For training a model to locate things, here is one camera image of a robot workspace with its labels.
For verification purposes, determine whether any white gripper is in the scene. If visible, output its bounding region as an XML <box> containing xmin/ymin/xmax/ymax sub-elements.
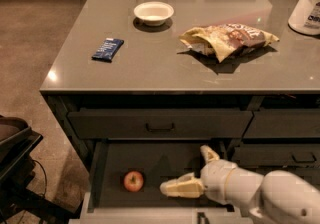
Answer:
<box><xmin>160</xmin><ymin>145</ymin><xmax>264</xmax><ymax>213</ymax></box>

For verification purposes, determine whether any red apple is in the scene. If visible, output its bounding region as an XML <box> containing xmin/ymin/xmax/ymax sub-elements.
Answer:
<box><xmin>123</xmin><ymin>171</ymin><xmax>144</xmax><ymax>192</ymax></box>

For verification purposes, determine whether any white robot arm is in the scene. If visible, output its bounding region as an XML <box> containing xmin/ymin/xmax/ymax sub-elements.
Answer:
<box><xmin>160</xmin><ymin>145</ymin><xmax>320</xmax><ymax>224</ymax></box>

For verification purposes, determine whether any top left drawer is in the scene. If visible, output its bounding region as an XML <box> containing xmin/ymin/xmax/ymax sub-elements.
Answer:
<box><xmin>68</xmin><ymin>108</ymin><xmax>253</xmax><ymax>139</ymax></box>

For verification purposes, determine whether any middle right drawer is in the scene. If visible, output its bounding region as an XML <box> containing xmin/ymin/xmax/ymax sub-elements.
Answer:
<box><xmin>232</xmin><ymin>144</ymin><xmax>320</xmax><ymax>167</ymax></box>

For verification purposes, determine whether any top right drawer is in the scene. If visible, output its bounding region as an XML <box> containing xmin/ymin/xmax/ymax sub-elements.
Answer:
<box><xmin>244</xmin><ymin>109</ymin><xmax>320</xmax><ymax>139</ymax></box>

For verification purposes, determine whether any open middle drawer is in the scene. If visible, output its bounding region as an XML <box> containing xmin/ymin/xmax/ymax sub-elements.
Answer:
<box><xmin>70</xmin><ymin>141</ymin><xmax>253</xmax><ymax>224</ymax></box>

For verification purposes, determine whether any bottom right drawer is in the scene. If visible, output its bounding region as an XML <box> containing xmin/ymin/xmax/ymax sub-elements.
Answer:
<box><xmin>250</xmin><ymin>167</ymin><xmax>320</xmax><ymax>186</ymax></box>

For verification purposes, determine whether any crumpled chip bag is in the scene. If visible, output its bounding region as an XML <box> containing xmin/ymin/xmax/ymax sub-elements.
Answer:
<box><xmin>179</xmin><ymin>23</ymin><xmax>279</xmax><ymax>63</ymax></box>

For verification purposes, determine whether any blue snack bar wrapper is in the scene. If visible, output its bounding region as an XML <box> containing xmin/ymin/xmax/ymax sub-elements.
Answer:
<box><xmin>92</xmin><ymin>38</ymin><xmax>124</xmax><ymax>62</ymax></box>

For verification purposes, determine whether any white bowl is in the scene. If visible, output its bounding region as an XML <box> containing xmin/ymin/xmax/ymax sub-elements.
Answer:
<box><xmin>134</xmin><ymin>1</ymin><xmax>174</xmax><ymax>26</ymax></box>

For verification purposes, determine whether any white plastic canister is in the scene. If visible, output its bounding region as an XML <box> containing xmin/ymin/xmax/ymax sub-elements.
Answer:
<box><xmin>288</xmin><ymin>0</ymin><xmax>320</xmax><ymax>36</ymax></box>

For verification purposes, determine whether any black cable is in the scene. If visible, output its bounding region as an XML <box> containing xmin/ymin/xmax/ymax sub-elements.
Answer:
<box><xmin>31</xmin><ymin>158</ymin><xmax>49</xmax><ymax>199</ymax></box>

